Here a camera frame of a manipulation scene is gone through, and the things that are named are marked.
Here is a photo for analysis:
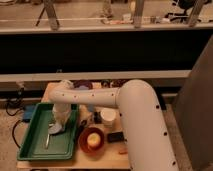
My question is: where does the white cup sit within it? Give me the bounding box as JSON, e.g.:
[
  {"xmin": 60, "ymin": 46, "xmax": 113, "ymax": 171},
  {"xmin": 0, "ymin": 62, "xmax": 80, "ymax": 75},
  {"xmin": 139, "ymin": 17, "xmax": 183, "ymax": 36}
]
[{"xmin": 100, "ymin": 108, "xmax": 116, "ymax": 127}]

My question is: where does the orange carrot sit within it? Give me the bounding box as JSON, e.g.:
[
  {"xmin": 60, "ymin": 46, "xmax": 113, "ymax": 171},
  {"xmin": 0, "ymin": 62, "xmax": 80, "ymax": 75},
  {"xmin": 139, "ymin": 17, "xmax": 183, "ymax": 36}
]
[{"xmin": 118, "ymin": 150, "xmax": 128, "ymax": 155}]

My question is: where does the black cable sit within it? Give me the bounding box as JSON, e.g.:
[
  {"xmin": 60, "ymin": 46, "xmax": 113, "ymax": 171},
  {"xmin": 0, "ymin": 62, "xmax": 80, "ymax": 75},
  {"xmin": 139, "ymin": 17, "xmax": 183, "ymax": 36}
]
[{"xmin": 4, "ymin": 87, "xmax": 26, "ymax": 148}]

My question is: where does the yellow apple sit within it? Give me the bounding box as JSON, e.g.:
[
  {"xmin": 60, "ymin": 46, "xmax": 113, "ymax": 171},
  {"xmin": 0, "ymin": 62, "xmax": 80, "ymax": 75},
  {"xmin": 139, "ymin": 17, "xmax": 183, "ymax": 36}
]
[{"xmin": 87, "ymin": 133, "xmax": 101, "ymax": 148}]

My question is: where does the black handled utensil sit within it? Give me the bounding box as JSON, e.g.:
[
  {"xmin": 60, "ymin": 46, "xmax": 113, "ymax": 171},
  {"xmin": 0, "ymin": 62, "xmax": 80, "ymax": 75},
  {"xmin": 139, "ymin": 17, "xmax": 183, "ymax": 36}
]
[{"xmin": 76, "ymin": 115, "xmax": 93, "ymax": 137}]

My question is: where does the green plastic tray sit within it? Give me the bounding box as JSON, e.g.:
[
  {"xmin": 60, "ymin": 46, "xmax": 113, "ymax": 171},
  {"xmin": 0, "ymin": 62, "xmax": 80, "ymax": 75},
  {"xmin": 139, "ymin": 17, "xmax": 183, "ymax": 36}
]
[{"xmin": 17, "ymin": 103, "xmax": 79, "ymax": 161}]

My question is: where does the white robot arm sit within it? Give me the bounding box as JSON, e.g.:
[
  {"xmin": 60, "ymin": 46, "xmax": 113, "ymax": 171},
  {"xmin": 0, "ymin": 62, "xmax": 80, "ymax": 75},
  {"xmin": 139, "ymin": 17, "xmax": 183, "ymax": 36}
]
[{"xmin": 49, "ymin": 80, "xmax": 179, "ymax": 171}]

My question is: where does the blue power box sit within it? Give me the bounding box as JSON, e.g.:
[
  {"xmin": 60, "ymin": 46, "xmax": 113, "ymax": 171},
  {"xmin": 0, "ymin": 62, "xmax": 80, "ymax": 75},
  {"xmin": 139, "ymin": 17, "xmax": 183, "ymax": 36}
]
[{"xmin": 22, "ymin": 105, "xmax": 35, "ymax": 123}]

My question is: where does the red bowl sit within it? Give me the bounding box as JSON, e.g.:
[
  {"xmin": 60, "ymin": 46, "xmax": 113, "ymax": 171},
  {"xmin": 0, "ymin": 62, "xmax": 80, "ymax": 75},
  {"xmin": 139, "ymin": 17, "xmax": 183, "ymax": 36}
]
[{"xmin": 78, "ymin": 127, "xmax": 104, "ymax": 155}]

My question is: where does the dark purple bowl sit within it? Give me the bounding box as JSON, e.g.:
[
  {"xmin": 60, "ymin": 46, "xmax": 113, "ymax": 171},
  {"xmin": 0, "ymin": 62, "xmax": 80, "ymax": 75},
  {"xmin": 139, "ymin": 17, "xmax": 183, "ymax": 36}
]
[{"xmin": 73, "ymin": 80, "xmax": 93, "ymax": 89}]

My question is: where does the small metal can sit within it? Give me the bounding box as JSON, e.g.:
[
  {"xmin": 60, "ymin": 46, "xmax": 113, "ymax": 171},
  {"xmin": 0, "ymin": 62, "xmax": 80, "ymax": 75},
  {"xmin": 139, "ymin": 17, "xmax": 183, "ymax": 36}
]
[{"xmin": 101, "ymin": 80, "xmax": 111, "ymax": 88}]

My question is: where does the silver spoon in tray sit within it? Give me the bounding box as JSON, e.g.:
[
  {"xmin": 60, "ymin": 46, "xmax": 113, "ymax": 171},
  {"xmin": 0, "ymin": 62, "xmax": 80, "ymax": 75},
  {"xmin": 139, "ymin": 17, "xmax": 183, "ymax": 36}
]
[{"xmin": 45, "ymin": 123, "xmax": 53, "ymax": 149}]

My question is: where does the wooden table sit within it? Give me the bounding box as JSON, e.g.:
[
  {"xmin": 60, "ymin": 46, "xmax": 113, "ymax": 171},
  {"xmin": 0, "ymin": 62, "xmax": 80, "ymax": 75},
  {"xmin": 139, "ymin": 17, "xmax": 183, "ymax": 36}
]
[{"xmin": 16, "ymin": 81, "xmax": 132, "ymax": 171}]

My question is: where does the black rectangular sponge block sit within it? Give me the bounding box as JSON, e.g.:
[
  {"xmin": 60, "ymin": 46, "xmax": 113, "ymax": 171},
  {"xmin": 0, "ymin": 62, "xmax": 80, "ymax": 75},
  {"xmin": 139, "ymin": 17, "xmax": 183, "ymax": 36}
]
[{"xmin": 107, "ymin": 132, "xmax": 124, "ymax": 143}]

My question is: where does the blue small cup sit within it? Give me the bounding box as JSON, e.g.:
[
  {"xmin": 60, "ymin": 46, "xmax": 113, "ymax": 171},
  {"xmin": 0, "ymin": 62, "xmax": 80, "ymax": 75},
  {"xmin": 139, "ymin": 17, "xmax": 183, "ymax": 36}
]
[{"xmin": 87, "ymin": 105, "xmax": 95, "ymax": 113}]

